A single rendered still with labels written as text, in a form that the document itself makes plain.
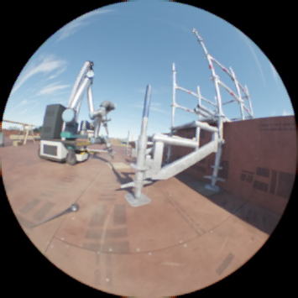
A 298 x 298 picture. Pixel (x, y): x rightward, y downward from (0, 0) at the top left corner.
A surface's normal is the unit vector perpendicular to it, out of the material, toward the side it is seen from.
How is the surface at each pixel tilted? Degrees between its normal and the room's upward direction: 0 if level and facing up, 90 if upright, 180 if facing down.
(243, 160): 90
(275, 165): 90
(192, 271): 0
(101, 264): 0
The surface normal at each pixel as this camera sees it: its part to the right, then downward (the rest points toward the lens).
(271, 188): -0.96, -0.10
